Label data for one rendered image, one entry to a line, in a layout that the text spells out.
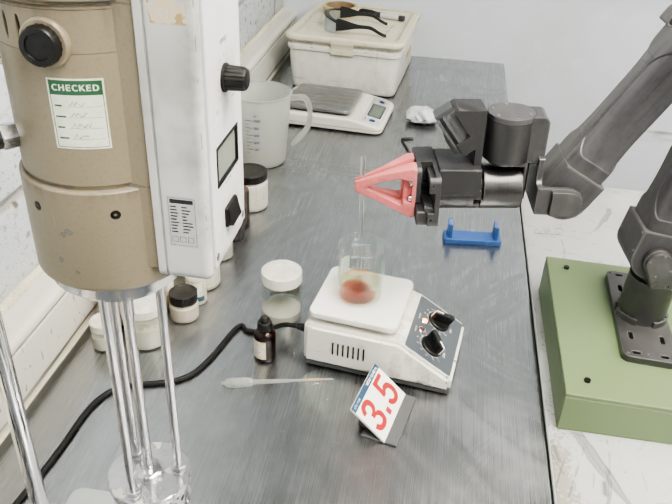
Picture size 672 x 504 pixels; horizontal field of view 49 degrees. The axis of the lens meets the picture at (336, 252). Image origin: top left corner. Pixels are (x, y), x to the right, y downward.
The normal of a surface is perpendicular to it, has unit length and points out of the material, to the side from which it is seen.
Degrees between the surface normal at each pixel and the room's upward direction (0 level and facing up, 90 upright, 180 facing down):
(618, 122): 90
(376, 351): 90
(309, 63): 93
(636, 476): 0
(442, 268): 0
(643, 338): 2
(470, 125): 90
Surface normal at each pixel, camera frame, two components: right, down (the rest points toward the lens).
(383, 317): 0.04, -0.85
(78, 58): 0.15, 0.53
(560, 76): -0.16, 0.51
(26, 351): 0.99, 0.12
